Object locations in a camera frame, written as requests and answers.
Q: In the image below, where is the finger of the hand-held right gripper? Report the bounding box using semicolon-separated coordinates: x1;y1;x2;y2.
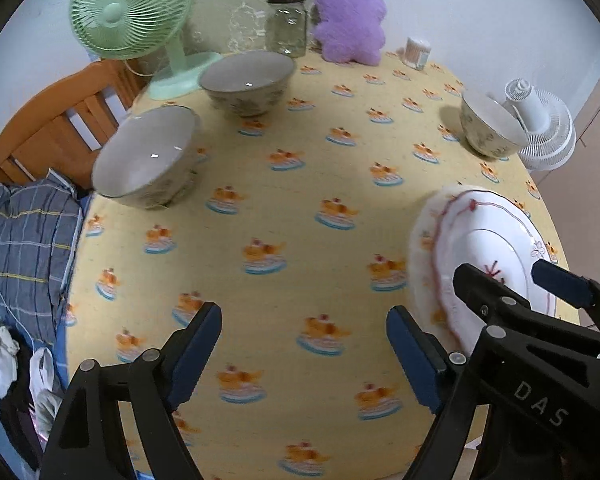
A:
531;259;600;333
452;262;536;341

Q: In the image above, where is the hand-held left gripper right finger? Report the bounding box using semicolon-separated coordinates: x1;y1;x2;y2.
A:
386;305;491;480

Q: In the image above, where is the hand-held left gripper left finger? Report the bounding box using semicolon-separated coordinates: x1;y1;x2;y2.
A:
39;301;224;480

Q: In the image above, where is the white plate with purple rim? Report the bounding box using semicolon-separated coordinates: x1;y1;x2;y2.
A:
432;189;563;356

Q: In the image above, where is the large scalloped yellow floral plate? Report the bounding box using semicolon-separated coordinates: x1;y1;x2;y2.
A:
409;184;481;351

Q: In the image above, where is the green floral ceramic bowl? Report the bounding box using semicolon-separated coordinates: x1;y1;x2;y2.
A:
460;91;529;157
199;50;297;118

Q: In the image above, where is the large grey bowl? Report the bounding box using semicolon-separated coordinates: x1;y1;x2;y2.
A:
91;105;202;210

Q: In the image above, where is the white fan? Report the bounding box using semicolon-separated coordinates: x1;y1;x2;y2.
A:
502;78;577;172

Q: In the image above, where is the dark cloth pile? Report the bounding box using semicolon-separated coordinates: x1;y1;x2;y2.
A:
0;345;56;471

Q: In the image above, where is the yellow printed tablecloth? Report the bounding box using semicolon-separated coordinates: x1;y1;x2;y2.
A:
62;50;581;480

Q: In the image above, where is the blue plaid bedding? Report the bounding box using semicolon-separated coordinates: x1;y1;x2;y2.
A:
0;170;86;346

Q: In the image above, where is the cotton swab container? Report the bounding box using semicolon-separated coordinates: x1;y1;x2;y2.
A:
404;36;433;71

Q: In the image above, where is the purple plush toy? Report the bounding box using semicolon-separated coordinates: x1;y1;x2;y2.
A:
311;0;387;66

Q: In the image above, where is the glass jar with dark lid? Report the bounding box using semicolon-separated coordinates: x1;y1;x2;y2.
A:
265;0;309;58

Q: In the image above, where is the green desk fan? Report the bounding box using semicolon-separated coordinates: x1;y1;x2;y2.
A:
69;0;223;101

